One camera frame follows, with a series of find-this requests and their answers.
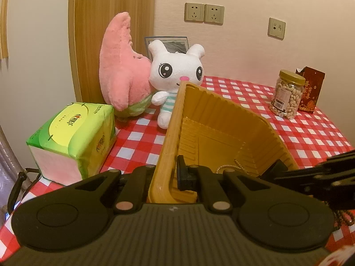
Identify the double wall socket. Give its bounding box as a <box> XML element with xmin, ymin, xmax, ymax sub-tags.
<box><xmin>204</xmin><ymin>4</ymin><xmax>225</xmax><ymax>25</ymax></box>
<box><xmin>184</xmin><ymin>2</ymin><xmax>205</xmax><ymax>23</ymax></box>

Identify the green tissue pack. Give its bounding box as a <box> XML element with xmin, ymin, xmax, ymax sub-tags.
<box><xmin>26</xmin><ymin>102</ymin><xmax>117</xmax><ymax>186</ymax></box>

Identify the framed picture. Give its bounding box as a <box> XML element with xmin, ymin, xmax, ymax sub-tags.
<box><xmin>144</xmin><ymin>36</ymin><xmax>189</xmax><ymax>60</ymax></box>

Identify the double wall socket right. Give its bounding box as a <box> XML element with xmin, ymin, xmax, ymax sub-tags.
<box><xmin>204</xmin><ymin>4</ymin><xmax>225</xmax><ymax>25</ymax></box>

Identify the double wall socket left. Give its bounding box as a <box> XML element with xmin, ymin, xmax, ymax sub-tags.
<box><xmin>184</xmin><ymin>2</ymin><xmax>205</xmax><ymax>23</ymax></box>

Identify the wooden door panel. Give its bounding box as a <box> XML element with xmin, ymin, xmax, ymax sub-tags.
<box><xmin>68</xmin><ymin>0</ymin><xmax>155</xmax><ymax>109</ymax></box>

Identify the white pearl necklace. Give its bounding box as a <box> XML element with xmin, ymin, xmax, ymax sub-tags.
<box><xmin>215</xmin><ymin>158</ymin><xmax>258</xmax><ymax>176</ymax></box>

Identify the jar of nuts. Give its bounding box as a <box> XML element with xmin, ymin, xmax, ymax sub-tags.
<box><xmin>270</xmin><ymin>70</ymin><xmax>306</xmax><ymax>119</ymax></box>

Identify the dark wooden bead bracelet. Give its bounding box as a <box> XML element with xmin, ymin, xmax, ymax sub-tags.
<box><xmin>332</xmin><ymin>208</ymin><xmax>355</xmax><ymax>232</ymax></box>

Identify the red gift box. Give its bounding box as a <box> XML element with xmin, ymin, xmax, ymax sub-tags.
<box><xmin>296</xmin><ymin>67</ymin><xmax>325</xmax><ymax>113</ymax></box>

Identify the yellow plastic tray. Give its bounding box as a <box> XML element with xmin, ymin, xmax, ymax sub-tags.
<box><xmin>148</xmin><ymin>82</ymin><xmax>298</xmax><ymax>203</ymax></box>

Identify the black bag strap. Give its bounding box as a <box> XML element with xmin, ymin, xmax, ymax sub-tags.
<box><xmin>6</xmin><ymin>167</ymin><xmax>42</xmax><ymax>215</ymax></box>

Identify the white bunny plush toy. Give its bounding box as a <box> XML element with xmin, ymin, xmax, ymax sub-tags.
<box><xmin>149</xmin><ymin>40</ymin><xmax>205</xmax><ymax>129</ymax></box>

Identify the pink star plush toy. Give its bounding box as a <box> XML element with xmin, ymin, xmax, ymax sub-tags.
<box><xmin>99</xmin><ymin>12</ymin><xmax>155</xmax><ymax>118</ymax></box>

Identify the single wall outlet plate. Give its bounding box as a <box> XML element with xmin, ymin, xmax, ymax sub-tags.
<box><xmin>268</xmin><ymin>18</ymin><xmax>286</xmax><ymax>40</ymax></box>

